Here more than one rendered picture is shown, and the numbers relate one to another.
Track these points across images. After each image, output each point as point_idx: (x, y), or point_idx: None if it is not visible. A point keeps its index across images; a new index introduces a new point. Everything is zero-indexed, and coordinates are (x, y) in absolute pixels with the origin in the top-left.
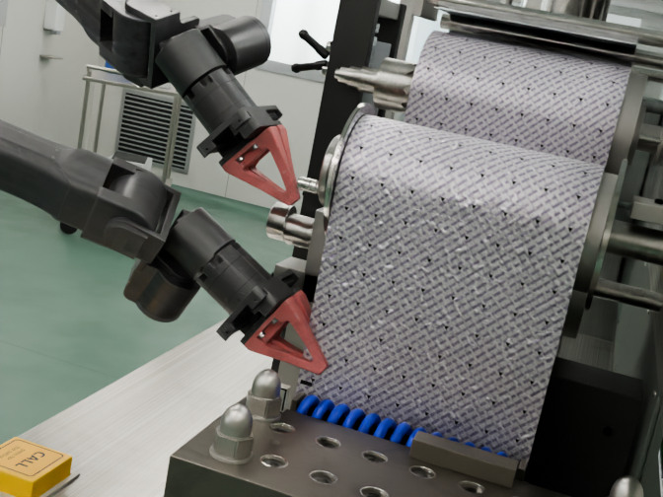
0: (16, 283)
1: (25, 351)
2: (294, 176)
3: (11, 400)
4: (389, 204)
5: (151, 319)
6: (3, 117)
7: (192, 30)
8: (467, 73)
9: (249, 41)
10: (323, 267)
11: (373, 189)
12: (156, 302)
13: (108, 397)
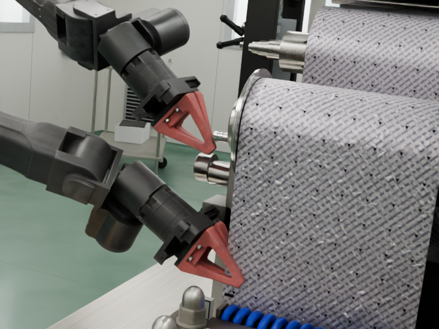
0: (50, 226)
1: (57, 278)
2: (210, 130)
3: (46, 316)
4: (281, 148)
5: (153, 248)
6: (37, 100)
7: (124, 23)
8: (349, 38)
9: (170, 28)
10: (234, 202)
11: (268, 137)
12: (110, 237)
13: (87, 313)
